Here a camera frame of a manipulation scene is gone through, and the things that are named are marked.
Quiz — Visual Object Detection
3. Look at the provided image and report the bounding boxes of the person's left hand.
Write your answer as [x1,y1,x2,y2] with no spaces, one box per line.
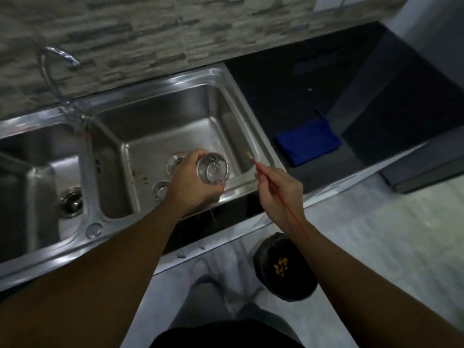
[165,149,227,218]

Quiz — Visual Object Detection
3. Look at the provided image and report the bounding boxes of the person's right hand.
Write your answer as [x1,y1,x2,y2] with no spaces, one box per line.
[255,165,309,236]

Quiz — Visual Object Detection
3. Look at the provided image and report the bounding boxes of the thin red stick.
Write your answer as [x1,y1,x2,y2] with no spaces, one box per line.
[245,151,311,240]

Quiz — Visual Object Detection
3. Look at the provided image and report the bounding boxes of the person's left forearm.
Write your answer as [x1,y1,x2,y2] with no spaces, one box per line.
[0,203,193,348]

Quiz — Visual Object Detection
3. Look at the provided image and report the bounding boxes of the person's right forearm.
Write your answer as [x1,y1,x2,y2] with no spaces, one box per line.
[286,219,464,348]

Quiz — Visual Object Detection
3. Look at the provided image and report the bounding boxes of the open sink drain hole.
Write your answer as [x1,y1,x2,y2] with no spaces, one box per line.
[166,153,188,176]

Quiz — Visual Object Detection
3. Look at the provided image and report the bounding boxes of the small round metal plug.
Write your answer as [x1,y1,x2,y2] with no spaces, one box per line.
[152,180,172,200]

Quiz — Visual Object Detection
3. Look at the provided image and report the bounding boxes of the stainless steel double sink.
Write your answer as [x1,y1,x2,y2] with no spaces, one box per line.
[0,67,288,291]

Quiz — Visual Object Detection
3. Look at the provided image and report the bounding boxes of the blue cloth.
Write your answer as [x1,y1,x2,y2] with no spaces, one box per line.
[274,110,343,168]

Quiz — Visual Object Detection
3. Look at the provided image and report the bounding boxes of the black trash bin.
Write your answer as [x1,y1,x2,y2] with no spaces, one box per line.
[253,232,319,303]

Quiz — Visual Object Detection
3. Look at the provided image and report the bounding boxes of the grey trousers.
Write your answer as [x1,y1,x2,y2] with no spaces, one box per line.
[170,275,302,345]

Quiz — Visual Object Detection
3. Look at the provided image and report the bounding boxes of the metal sink drain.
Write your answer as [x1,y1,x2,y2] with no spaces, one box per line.
[59,187,84,218]

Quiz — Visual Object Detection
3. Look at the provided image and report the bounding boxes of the black shirt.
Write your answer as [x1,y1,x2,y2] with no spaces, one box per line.
[149,319,306,348]

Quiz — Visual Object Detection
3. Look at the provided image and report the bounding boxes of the dark cabinet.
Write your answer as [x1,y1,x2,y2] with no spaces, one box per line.
[378,126,464,195]

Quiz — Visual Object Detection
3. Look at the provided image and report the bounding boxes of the chrome gooseneck faucet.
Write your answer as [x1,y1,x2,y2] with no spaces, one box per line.
[39,46,88,124]

